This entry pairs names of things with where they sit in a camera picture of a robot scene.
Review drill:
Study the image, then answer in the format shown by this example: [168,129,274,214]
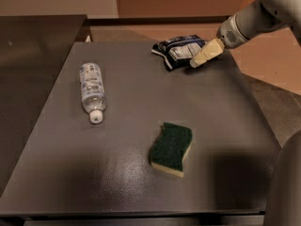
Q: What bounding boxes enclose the green and yellow sponge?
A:
[150,122,193,178]

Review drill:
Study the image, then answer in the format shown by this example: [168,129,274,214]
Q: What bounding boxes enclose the clear plastic water bottle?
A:
[79,63,107,124]

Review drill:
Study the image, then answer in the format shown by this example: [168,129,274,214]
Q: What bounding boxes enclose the blue chip bag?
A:
[151,35,206,71]

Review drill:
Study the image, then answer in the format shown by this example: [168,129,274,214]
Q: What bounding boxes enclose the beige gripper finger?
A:
[190,39,225,68]

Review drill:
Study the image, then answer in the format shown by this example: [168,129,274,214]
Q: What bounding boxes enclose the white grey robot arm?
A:
[190,0,301,226]

